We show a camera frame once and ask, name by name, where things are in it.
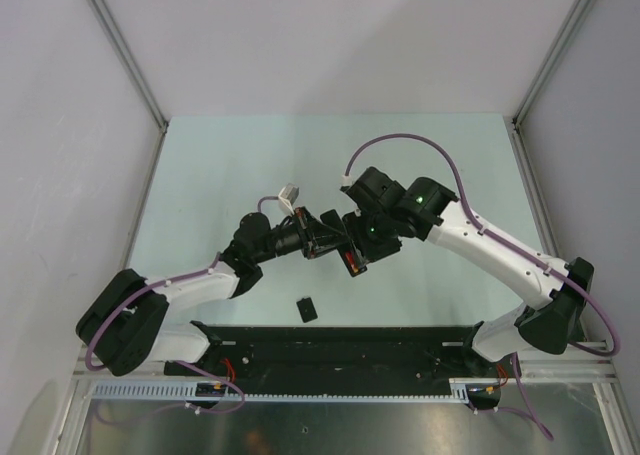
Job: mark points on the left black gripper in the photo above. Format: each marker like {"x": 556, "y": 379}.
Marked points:
{"x": 316, "y": 237}

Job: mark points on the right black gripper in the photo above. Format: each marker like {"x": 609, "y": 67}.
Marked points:
{"x": 379, "y": 251}

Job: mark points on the black remote control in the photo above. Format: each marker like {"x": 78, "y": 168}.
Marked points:
{"x": 348, "y": 245}

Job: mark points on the orange red battery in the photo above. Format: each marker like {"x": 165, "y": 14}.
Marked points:
{"x": 354, "y": 268}

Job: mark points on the black battery cover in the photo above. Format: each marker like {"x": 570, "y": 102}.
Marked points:
{"x": 307, "y": 310}

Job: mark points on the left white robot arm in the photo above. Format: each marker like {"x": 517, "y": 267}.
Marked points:
{"x": 129, "y": 321}

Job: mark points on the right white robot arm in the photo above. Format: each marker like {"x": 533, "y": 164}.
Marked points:
{"x": 548, "y": 287}

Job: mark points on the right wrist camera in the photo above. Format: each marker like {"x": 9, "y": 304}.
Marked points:
{"x": 346, "y": 183}

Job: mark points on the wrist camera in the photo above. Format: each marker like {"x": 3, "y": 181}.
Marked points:
{"x": 287, "y": 198}
{"x": 346, "y": 183}

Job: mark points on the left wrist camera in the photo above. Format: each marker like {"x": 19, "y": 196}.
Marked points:
{"x": 287, "y": 198}

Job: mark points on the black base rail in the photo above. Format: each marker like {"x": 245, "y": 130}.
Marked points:
{"x": 346, "y": 361}

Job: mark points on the right aluminium frame post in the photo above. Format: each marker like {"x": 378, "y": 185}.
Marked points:
{"x": 561, "y": 43}

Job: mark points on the aluminium frame post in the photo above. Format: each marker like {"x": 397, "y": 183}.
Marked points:
{"x": 561, "y": 43}
{"x": 123, "y": 52}

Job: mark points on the left aluminium frame post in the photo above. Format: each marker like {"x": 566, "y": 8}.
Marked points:
{"x": 123, "y": 52}

